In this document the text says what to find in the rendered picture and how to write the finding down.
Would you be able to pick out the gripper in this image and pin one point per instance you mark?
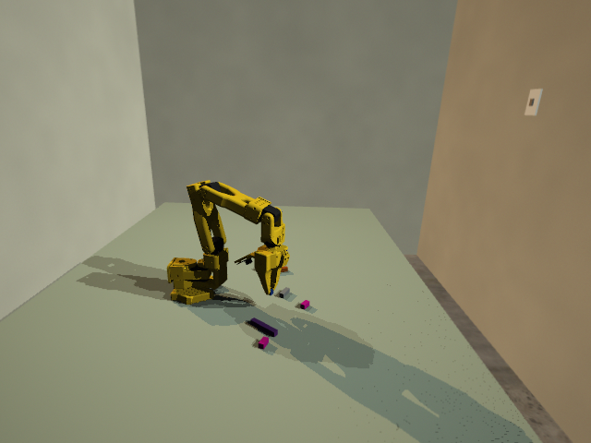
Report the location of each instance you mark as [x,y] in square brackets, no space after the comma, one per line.
[268,263]

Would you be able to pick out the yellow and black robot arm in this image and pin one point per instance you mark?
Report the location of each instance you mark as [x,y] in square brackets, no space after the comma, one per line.
[192,279]

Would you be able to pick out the purple rod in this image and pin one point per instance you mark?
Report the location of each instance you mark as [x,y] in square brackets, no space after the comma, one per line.
[264,327]

